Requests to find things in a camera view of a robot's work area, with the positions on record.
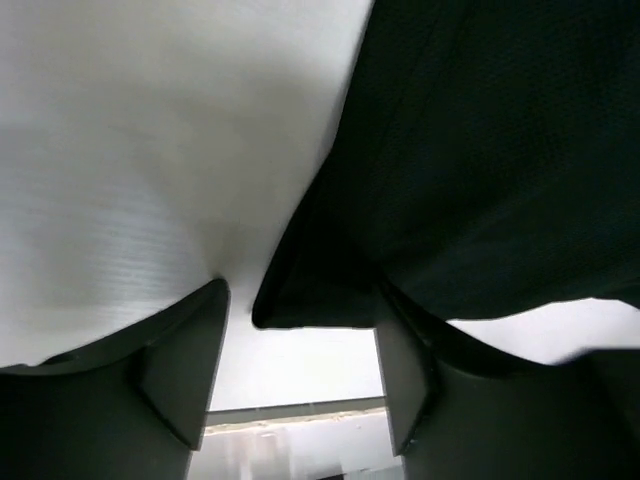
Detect aluminium front rail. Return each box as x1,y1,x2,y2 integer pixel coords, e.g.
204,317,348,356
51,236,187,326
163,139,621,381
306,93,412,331
203,397,386,438

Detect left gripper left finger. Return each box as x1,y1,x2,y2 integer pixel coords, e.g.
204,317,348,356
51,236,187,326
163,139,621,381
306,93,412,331
1,279,230,479

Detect black shorts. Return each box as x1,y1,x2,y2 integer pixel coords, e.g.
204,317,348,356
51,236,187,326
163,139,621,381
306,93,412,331
252,1,639,329

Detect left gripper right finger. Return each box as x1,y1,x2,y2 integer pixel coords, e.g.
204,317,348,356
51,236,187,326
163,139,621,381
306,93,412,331
375,283,639,479

